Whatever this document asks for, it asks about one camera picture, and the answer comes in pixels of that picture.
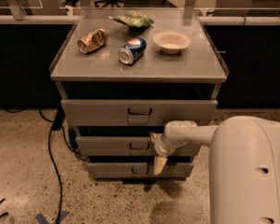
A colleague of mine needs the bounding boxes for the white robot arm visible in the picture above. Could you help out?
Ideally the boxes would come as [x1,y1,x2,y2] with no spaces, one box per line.
[150,116,280,224]

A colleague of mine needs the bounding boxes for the grey drawer cabinet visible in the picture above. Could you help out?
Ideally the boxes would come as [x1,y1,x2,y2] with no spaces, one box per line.
[51,8,228,166]

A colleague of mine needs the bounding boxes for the grey drawer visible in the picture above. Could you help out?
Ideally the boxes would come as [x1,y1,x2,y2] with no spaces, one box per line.
[76,135,204,157]
[87,162,193,179]
[61,99,217,126]

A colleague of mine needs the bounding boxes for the green chip bag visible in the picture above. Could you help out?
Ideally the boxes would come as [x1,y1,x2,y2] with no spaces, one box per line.
[109,10,154,28]

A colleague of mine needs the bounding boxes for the white paper bowl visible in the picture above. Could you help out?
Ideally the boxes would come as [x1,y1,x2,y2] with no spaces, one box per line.
[153,30,191,54]

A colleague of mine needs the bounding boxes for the crushed gold soda can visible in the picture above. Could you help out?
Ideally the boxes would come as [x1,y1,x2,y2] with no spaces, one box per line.
[77,28,108,54]

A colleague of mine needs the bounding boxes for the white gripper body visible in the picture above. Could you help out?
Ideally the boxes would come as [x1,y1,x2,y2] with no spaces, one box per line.
[152,133,186,157]

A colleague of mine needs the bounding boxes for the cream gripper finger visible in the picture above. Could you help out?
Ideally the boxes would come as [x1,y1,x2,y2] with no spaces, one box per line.
[154,156,167,175]
[149,132,161,141]

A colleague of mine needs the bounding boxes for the black cable on left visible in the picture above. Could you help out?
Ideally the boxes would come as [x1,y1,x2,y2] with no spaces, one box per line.
[4,107,87,224]

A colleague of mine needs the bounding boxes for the blue pepsi can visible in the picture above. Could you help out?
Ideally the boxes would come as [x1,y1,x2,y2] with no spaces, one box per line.
[119,36,147,65]

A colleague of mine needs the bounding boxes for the blue tape cross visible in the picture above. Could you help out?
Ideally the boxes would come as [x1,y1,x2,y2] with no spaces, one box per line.
[35,209,71,224]

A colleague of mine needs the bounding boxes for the grey top drawer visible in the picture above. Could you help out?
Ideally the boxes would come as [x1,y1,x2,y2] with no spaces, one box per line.
[61,99,217,126]

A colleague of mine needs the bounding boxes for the grey bottom drawer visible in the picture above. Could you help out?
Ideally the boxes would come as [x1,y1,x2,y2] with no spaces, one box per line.
[87,162,193,179]

